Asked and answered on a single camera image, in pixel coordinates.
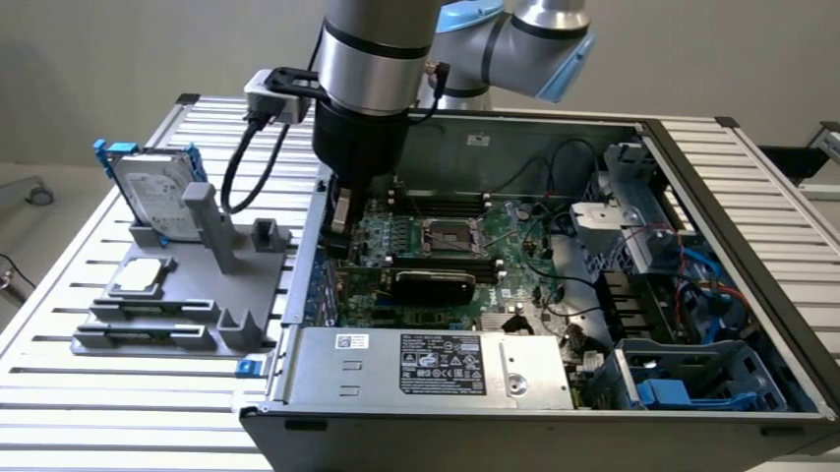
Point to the green RAM stick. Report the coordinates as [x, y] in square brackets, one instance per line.
[134, 336]

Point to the blue case latch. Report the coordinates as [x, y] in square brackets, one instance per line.
[249, 370]

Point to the silver chipset heatsink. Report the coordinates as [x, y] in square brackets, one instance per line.
[503, 322]

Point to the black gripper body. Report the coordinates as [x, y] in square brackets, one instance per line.
[358, 142]

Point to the CPU socket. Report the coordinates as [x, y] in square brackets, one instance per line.
[455, 236]

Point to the aluminium frame with black bracket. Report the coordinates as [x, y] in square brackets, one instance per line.
[807, 157]

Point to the open black PC case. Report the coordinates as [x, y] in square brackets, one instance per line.
[690, 432]

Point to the silver CPU chip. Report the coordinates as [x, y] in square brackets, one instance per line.
[141, 273]

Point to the blue-grey plastic disk bay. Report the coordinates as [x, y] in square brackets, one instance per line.
[755, 364]

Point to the hard disk in blue caddy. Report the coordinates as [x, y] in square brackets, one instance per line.
[158, 196]

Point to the grey caster wheel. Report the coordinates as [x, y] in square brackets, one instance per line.
[39, 195]

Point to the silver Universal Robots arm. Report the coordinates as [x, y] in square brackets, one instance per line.
[375, 54]

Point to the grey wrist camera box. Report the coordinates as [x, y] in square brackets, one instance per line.
[273, 98]

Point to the silver power supply unit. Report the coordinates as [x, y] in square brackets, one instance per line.
[375, 373]

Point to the green motherboard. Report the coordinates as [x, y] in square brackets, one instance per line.
[525, 275]

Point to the blue disk caddy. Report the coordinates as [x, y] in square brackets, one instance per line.
[663, 393]

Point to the grey parts rack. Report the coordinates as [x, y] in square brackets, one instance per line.
[256, 290]

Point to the silver metal disk cage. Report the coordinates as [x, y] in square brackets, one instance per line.
[618, 221]

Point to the black RAM slot bank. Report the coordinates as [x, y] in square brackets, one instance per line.
[447, 201]
[489, 269]

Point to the black graphics card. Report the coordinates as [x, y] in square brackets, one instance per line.
[433, 292]

